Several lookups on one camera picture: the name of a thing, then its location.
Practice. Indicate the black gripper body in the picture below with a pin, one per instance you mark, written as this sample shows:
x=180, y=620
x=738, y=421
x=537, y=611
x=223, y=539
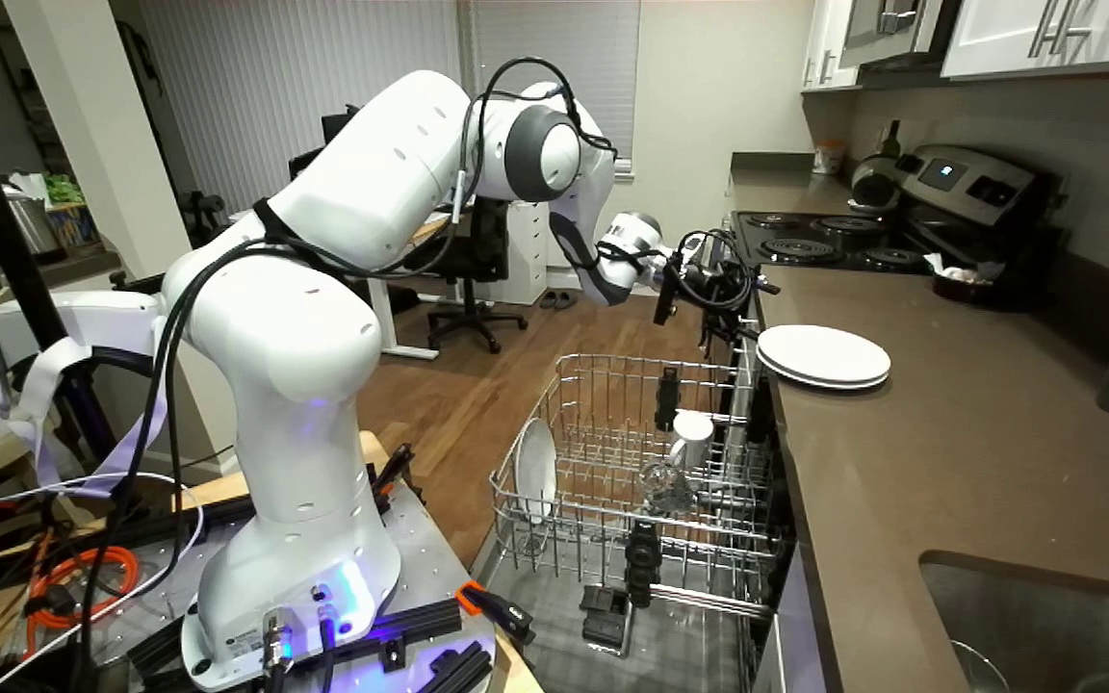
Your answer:
x=711, y=275

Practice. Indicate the white plate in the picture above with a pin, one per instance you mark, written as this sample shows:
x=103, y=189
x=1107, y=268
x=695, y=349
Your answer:
x=827, y=384
x=824, y=351
x=537, y=478

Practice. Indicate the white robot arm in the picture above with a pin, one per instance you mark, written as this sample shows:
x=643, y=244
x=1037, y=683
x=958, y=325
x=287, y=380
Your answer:
x=277, y=315

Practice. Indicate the white plate in rack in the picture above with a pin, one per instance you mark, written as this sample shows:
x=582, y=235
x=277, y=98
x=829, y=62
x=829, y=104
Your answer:
x=537, y=478

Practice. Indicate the steel kitchen sink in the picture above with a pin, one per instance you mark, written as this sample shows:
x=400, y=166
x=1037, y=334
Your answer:
x=1021, y=630

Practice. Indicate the white mug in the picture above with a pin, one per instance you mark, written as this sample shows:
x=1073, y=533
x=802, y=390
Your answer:
x=695, y=428

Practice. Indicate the black kettle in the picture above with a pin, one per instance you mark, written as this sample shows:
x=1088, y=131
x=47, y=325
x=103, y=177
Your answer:
x=876, y=177

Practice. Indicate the clear drinking glass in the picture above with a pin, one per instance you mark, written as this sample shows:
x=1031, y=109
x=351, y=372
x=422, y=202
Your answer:
x=669, y=492

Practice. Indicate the black office chair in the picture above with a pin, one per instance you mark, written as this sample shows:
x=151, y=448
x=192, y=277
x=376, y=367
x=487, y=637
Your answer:
x=465, y=259

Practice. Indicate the black stove range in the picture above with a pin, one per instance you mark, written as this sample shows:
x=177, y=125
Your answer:
x=972, y=220

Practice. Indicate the white upper cabinets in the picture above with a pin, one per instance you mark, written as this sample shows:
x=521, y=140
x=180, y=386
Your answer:
x=866, y=45

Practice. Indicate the black cutlery basket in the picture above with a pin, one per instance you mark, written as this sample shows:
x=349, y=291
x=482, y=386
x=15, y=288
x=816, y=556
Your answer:
x=612, y=611

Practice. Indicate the wire dishwasher rack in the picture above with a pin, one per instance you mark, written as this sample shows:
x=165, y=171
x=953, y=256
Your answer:
x=614, y=421

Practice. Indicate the orange handled tool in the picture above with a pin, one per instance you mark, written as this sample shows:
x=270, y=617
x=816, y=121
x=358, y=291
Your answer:
x=509, y=617

